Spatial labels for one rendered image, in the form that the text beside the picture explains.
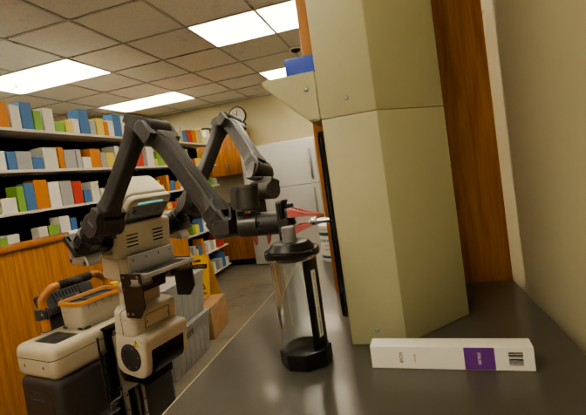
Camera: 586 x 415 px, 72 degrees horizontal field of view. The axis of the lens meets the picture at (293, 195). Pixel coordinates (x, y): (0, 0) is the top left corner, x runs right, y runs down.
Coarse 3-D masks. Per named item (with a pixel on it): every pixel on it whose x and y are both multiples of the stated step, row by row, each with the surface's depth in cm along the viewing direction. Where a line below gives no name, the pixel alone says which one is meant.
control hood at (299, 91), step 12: (312, 72) 81; (264, 84) 84; (276, 84) 83; (288, 84) 82; (300, 84) 82; (312, 84) 81; (276, 96) 83; (288, 96) 83; (300, 96) 82; (312, 96) 81; (300, 108) 82; (312, 108) 82; (312, 120) 82
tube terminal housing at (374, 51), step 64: (320, 0) 79; (384, 0) 80; (320, 64) 80; (384, 64) 80; (384, 128) 79; (384, 192) 80; (448, 192) 88; (384, 256) 81; (448, 256) 88; (384, 320) 82; (448, 320) 87
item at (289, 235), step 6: (282, 228) 78; (288, 228) 77; (294, 228) 78; (282, 234) 78; (288, 234) 77; (294, 234) 78; (282, 240) 82; (288, 240) 77; (294, 240) 78; (300, 240) 79; (306, 240) 78; (270, 246) 78; (276, 246) 76; (282, 246) 75; (288, 246) 75; (294, 246) 75; (300, 246) 75; (306, 246) 76; (312, 246) 77; (270, 252) 77; (276, 252) 75; (282, 252) 75; (288, 252) 74; (294, 252) 74
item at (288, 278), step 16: (272, 256) 75; (272, 272) 77; (288, 272) 75; (288, 288) 75; (304, 288) 75; (320, 288) 79; (288, 304) 75; (304, 304) 75; (288, 320) 76; (304, 320) 75; (288, 336) 76; (304, 336) 75; (288, 352) 77; (304, 352) 75
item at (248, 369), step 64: (320, 256) 174; (256, 320) 107; (512, 320) 85; (192, 384) 77; (256, 384) 73; (320, 384) 70; (384, 384) 67; (448, 384) 65; (512, 384) 62; (576, 384) 60
